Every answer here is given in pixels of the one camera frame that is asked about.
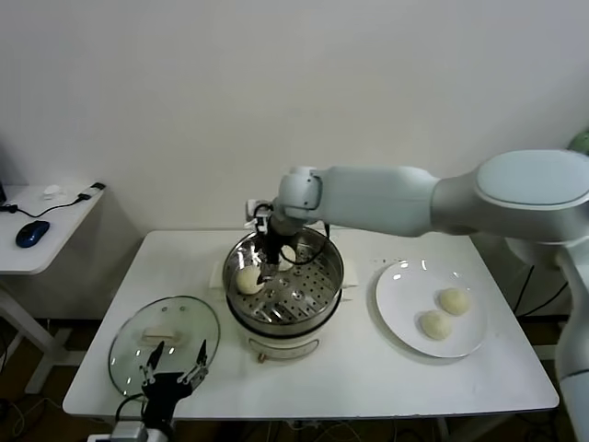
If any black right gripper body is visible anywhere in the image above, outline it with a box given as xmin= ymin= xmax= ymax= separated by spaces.
xmin=264 ymin=215 xmax=301 ymax=265

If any white steamed baozi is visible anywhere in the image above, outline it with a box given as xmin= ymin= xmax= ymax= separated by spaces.
xmin=435 ymin=287 xmax=470 ymax=317
xmin=279 ymin=244 xmax=298 ymax=272
xmin=235 ymin=266 xmax=266 ymax=296
xmin=417 ymin=310 xmax=454 ymax=342

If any white round plate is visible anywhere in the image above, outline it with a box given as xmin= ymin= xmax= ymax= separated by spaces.
xmin=375 ymin=260 xmax=488 ymax=359

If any glass lid with white handle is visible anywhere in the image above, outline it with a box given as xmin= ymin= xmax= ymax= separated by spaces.
xmin=108 ymin=296 xmax=221 ymax=401

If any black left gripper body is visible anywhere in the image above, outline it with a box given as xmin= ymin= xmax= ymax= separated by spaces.
xmin=140 ymin=371 xmax=194 ymax=428

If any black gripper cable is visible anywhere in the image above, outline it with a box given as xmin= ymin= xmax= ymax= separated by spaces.
xmin=113 ymin=392 xmax=148 ymax=424
xmin=294 ymin=222 xmax=333 ymax=269

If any blue computer mouse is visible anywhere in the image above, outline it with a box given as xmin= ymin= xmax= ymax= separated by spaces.
xmin=15 ymin=221 xmax=51 ymax=250

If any white electric cooker base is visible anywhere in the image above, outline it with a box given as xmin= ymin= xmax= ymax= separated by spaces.
xmin=209 ymin=260 xmax=359 ymax=365

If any white side desk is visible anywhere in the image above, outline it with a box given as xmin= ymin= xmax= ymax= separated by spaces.
xmin=0 ymin=183 xmax=106 ymax=397

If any green appliance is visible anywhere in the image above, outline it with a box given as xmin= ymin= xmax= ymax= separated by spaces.
xmin=566 ymin=133 xmax=589 ymax=156

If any black hanging cable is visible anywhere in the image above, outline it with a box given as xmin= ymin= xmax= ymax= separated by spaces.
xmin=514 ymin=263 xmax=571 ymax=319

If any stainless steel steamer basket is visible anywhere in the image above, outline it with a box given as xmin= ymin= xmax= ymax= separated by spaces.
xmin=222 ymin=224 xmax=344 ymax=326

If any black desk cable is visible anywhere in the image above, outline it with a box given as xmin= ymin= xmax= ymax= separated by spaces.
xmin=0 ymin=193 xmax=91 ymax=220

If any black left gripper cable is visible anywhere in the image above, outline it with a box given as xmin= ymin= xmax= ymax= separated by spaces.
xmin=113 ymin=392 xmax=148 ymax=424

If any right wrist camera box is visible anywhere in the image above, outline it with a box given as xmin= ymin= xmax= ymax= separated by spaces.
xmin=243 ymin=197 xmax=276 ymax=231

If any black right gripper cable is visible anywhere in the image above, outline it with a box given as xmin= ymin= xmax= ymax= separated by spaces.
xmin=294 ymin=222 xmax=333 ymax=269

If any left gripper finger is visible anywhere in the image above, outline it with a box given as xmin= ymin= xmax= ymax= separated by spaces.
xmin=178 ymin=339 xmax=209 ymax=386
xmin=138 ymin=341 xmax=166 ymax=387

